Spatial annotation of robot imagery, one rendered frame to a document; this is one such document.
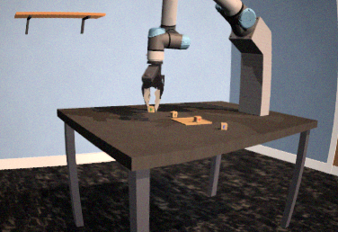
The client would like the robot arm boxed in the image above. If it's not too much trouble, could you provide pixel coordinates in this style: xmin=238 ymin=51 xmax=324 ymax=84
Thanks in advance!
xmin=141 ymin=0 xmax=256 ymax=83

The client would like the orange square mat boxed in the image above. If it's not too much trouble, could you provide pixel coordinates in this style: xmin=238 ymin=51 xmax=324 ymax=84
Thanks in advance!
xmin=171 ymin=117 xmax=212 ymax=125

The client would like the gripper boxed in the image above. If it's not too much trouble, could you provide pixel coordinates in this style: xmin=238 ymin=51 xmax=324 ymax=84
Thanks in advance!
xmin=141 ymin=61 xmax=165 ymax=112

